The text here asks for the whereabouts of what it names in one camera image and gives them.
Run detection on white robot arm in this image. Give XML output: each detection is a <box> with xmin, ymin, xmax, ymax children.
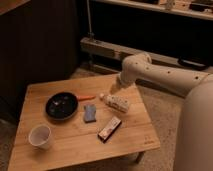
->
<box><xmin>111</xmin><ymin>52</ymin><xmax>213</xmax><ymax>97</ymax></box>

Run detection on white plastic bottle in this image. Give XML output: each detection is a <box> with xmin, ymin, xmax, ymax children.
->
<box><xmin>99</xmin><ymin>93</ymin><xmax>130</xmax><ymax>113</ymax></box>

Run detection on blue sponge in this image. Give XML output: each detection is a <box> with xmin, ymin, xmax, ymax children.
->
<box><xmin>84</xmin><ymin>104</ymin><xmax>96</xmax><ymax>123</ymax></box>

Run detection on red and white snack box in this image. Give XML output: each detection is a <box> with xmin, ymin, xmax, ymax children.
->
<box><xmin>98</xmin><ymin>116</ymin><xmax>122</xmax><ymax>143</ymax></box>

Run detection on grey metal beam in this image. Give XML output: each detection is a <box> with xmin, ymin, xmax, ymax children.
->
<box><xmin>79</xmin><ymin>36</ymin><xmax>213</xmax><ymax>73</ymax></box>

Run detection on wooden table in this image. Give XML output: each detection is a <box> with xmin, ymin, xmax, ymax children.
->
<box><xmin>8</xmin><ymin>75</ymin><xmax>160</xmax><ymax>171</ymax></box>

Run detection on metal pole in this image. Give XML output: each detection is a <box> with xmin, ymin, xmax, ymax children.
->
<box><xmin>86</xmin><ymin>0</ymin><xmax>94</xmax><ymax>41</ymax></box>

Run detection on black frying pan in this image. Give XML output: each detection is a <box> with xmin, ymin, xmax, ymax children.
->
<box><xmin>45</xmin><ymin>92</ymin><xmax>95</xmax><ymax>120</ymax></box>

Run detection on black flat object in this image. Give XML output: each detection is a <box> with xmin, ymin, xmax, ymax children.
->
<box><xmin>177</xmin><ymin>58</ymin><xmax>209</xmax><ymax>71</ymax></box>

